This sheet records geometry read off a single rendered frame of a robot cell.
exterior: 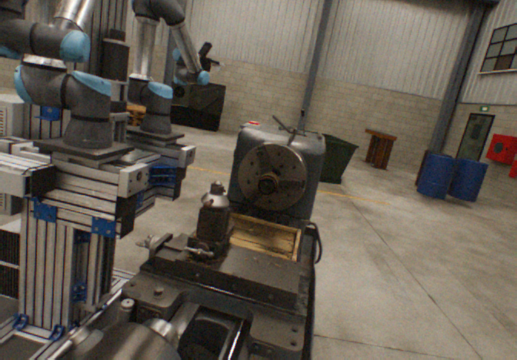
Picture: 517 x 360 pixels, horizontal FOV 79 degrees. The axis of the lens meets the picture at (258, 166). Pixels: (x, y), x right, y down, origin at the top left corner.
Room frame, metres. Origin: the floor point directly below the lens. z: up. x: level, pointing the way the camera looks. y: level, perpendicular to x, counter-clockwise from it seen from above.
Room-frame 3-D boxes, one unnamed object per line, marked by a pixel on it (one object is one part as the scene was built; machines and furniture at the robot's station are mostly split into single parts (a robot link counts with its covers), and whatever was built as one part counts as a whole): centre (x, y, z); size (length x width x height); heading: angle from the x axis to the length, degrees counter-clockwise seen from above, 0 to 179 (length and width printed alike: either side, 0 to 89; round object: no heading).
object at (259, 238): (1.17, -0.03, 0.89); 0.36 x 0.30 x 0.04; 81
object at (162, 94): (1.55, 0.54, 1.33); 0.13 x 0.12 x 0.14; 62
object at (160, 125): (1.55, 0.53, 1.21); 0.15 x 0.15 x 0.10
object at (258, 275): (0.82, 0.04, 0.95); 0.43 x 0.17 x 0.05; 81
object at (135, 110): (8.86, 3.49, 0.22); 1.25 x 0.86 x 0.44; 5
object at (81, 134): (1.05, 0.59, 1.21); 0.15 x 0.15 x 0.10
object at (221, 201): (0.83, 0.10, 1.13); 0.08 x 0.08 x 0.03
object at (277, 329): (0.77, 0.03, 0.90); 0.47 x 0.30 x 0.06; 81
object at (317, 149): (1.84, -0.12, 1.06); 0.59 x 0.48 x 0.39; 171
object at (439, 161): (6.88, -3.88, 0.44); 0.59 x 0.59 x 0.88
